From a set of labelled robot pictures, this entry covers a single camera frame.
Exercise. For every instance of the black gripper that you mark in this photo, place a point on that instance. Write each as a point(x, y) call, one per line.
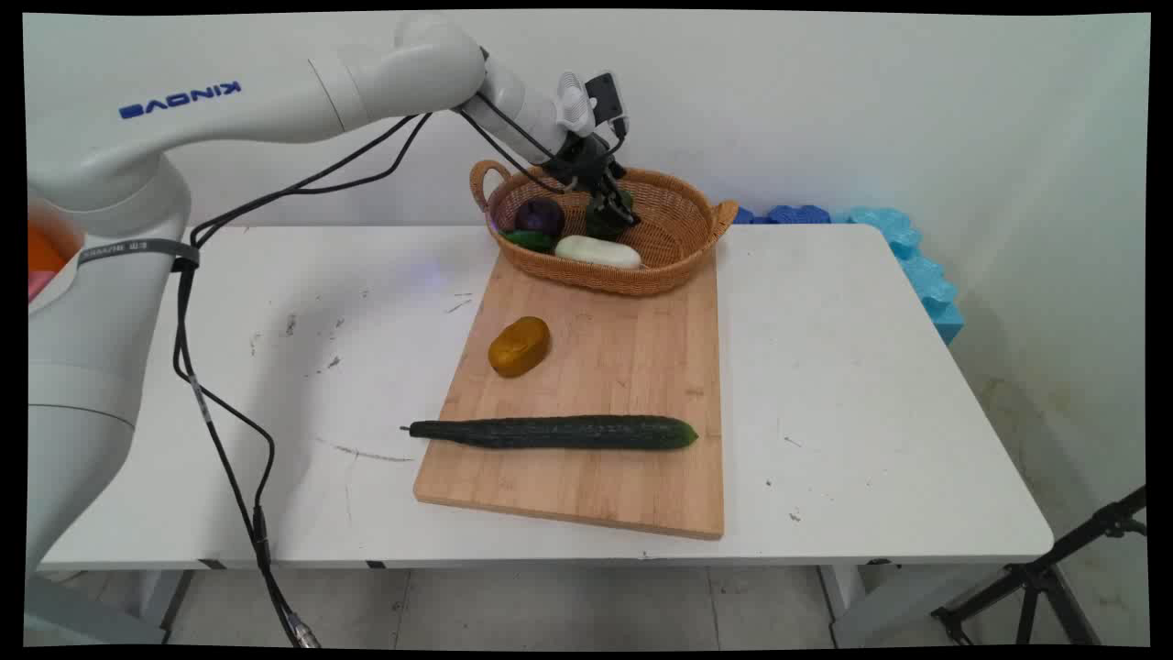
point(583, 159)

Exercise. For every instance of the dark green vegetable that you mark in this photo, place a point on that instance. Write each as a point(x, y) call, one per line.
point(603, 225)

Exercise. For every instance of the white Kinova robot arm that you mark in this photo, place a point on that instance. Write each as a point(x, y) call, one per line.
point(229, 101)

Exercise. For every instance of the white oblong radish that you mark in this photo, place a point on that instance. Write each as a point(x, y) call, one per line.
point(597, 252)

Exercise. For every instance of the purple round eggplant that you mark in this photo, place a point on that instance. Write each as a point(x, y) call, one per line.
point(539, 217)

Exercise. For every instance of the woven wicker basket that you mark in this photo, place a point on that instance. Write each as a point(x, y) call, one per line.
point(678, 247)

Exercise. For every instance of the green pepper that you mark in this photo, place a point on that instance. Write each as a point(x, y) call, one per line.
point(530, 240)

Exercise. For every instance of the wooden cutting board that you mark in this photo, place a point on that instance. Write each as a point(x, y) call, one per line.
point(596, 367)

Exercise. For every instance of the brown potato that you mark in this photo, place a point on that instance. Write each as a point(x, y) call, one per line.
point(519, 346)

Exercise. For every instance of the long dark green cucumber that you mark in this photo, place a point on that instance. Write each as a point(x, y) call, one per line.
point(559, 432)

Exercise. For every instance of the blue foam mats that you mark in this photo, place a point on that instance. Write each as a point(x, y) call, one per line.
point(916, 266)

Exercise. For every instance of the white table leg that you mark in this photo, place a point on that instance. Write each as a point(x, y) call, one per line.
point(861, 605)
point(160, 596)

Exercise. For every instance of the orange object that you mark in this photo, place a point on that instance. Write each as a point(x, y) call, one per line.
point(46, 257)

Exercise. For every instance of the black tripod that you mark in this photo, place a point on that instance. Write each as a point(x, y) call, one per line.
point(1045, 577)

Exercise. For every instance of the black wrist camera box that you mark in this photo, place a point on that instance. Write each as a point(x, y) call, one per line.
point(605, 99)

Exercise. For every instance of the white ribbed camera mount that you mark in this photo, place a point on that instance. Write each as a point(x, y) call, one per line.
point(573, 103)

